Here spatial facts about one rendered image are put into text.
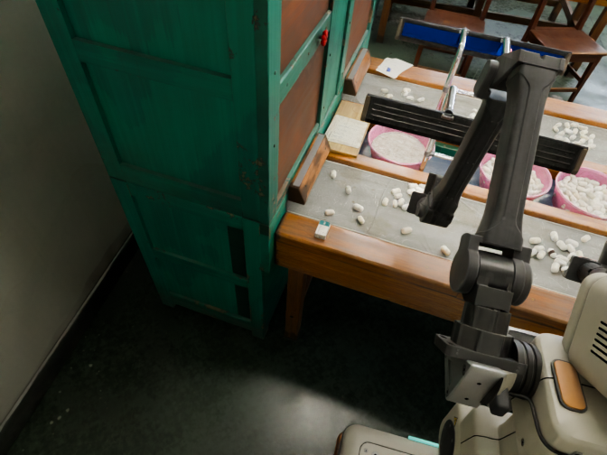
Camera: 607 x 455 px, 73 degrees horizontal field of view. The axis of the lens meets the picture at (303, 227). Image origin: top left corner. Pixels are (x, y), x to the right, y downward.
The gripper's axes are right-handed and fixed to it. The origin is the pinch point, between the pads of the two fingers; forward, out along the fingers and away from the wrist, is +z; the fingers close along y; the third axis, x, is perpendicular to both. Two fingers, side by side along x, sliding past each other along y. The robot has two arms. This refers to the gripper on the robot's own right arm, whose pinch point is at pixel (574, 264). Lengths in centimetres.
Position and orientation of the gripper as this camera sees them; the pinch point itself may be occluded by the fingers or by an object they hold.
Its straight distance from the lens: 140.7
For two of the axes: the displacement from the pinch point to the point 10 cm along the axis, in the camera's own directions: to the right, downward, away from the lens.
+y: -9.4, -3.0, 1.5
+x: -2.6, 9.4, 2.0
